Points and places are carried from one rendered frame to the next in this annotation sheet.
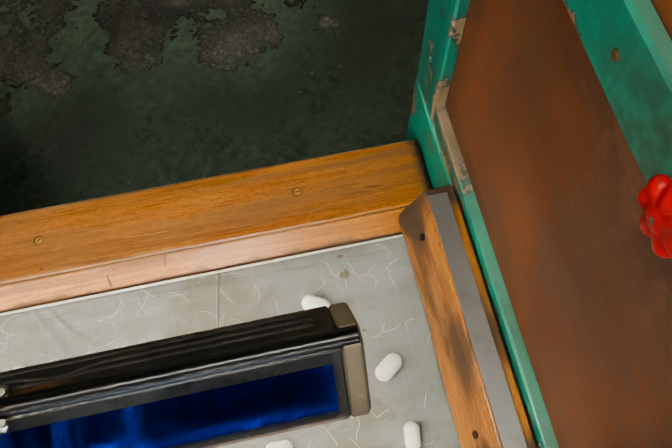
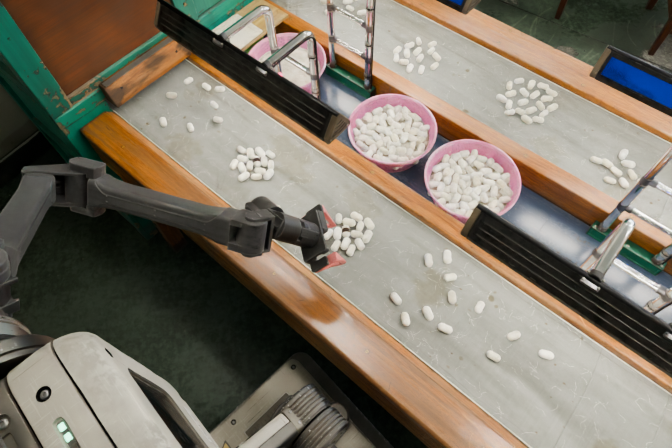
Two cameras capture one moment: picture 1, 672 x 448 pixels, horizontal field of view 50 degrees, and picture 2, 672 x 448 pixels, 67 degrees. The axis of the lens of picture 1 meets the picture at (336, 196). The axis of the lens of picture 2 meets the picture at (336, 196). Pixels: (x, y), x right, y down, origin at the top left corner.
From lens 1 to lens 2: 1.31 m
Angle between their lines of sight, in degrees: 51
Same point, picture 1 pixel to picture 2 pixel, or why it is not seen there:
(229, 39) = not seen: hidden behind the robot
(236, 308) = (178, 142)
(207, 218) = (150, 163)
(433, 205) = (108, 83)
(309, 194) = (122, 142)
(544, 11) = not seen: outside the picture
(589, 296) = not seen: outside the picture
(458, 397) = (168, 61)
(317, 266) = (149, 132)
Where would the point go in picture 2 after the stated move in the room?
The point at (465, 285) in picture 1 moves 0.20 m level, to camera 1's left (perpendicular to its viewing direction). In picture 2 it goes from (132, 65) to (162, 103)
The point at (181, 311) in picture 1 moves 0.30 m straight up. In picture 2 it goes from (190, 155) to (157, 84)
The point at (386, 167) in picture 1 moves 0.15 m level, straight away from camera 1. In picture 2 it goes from (97, 129) to (47, 149)
